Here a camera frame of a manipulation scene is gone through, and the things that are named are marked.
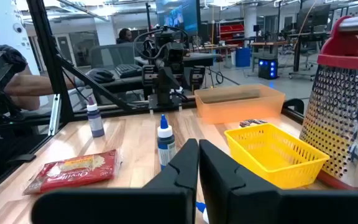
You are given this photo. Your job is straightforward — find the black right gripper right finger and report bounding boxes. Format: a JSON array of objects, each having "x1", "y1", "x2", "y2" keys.
[{"x1": 199, "y1": 139, "x2": 358, "y2": 224}]

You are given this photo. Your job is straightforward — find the black computer monitor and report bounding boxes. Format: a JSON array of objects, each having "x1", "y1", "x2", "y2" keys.
[{"x1": 296, "y1": 3, "x2": 331, "y2": 32}]

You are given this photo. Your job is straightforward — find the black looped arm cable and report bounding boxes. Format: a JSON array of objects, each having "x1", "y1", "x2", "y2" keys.
[{"x1": 132, "y1": 26, "x2": 190, "y2": 62}]

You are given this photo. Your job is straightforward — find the purple ink dropper bottle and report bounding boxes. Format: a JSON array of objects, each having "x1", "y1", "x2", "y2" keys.
[{"x1": 86, "y1": 96, "x2": 106, "y2": 138}]

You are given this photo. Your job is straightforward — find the red shelving unit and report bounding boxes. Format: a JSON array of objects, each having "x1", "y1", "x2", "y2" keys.
[{"x1": 219, "y1": 23, "x2": 245, "y2": 44}]

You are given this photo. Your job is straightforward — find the orange translucent plastic bin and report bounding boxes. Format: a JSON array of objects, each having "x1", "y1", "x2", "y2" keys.
[{"x1": 193, "y1": 83, "x2": 286, "y2": 125}]

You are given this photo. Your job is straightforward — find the black aluminium rig frame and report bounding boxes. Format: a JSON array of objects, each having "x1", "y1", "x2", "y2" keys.
[{"x1": 0, "y1": 0, "x2": 306, "y2": 200}]

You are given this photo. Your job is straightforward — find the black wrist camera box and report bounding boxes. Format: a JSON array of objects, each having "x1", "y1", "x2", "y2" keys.
[{"x1": 165, "y1": 42, "x2": 185, "y2": 63}]

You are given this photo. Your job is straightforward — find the metal box grater red handle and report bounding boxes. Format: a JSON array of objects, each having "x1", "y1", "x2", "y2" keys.
[{"x1": 299, "y1": 14, "x2": 358, "y2": 190}]

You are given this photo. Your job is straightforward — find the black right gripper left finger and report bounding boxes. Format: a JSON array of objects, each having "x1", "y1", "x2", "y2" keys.
[{"x1": 31, "y1": 138, "x2": 200, "y2": 224}]

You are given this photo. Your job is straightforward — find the red popcorn packet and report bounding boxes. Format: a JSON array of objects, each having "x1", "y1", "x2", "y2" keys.
[{"x1": 22, "y1": 149, "x2": 122, "y2": 196}]

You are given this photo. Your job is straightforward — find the large display screen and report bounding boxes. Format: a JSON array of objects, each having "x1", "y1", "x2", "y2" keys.
[{"x1": 155, "y1": 0, "x2": 202, "y2": 35}]

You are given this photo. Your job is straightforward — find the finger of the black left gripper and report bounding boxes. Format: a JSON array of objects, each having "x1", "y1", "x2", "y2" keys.
[
  {"x1": 170, "y1": 70, "x2": 182, "y2": 106},
  {"x1": 158, "y1": 70, "x2": 171, "y2": 106}
]

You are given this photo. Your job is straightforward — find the blue ink dropper bottle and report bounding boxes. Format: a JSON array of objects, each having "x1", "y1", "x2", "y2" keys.
[
  {"x1": 157, "y1": 114, "x2": 177, "y2": 170},
  {"x1": 196, "y1": 201, "x2": 210, "y2": 224}
]

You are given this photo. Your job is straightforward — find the blue bin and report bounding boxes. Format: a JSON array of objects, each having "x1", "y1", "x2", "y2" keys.
[{"x1": 235, "y1": 47, "x2": 252, "y2": 68}]

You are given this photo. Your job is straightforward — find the yellow perforated plastic basket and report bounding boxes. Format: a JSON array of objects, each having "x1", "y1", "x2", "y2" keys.
[{"x1": 224, "y1": 123, "x2": 331, "y2": 190}]

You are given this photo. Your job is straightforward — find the chocolate sprinkled toy donut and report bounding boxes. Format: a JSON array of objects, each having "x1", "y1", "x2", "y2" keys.
[{"x1": 239, "y1": 119, "x2": 269, "y2": 128}]

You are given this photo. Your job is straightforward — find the person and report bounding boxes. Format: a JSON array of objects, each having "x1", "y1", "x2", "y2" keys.
[
  {"x1": 116, "y1": 27, "x2": 134, "y2": 44},
  {"x1": 0, "y1": 24, "x2": 88, "y2": 113}
]

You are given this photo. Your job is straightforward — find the black table clamp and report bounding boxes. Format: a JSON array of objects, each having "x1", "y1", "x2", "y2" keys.
[{"x1": 283, "y1": 98, "x2": 306, "y2": 116}]

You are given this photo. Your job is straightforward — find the black keyboard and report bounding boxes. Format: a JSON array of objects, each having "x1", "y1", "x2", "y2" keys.
[{"x1": 115, "y1": 63, "x2": 143, "y2": 78}]

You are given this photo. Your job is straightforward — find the silver aluminium bracket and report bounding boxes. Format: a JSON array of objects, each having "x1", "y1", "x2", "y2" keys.
[{"x1": 48, "y1": 94, "x2": 62, "y2": 136}]

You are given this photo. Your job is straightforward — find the computer tower blue lights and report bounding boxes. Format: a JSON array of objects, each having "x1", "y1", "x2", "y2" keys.
[{"x1": 258, "y1": 58, "x2": 278, "y2": 80}]

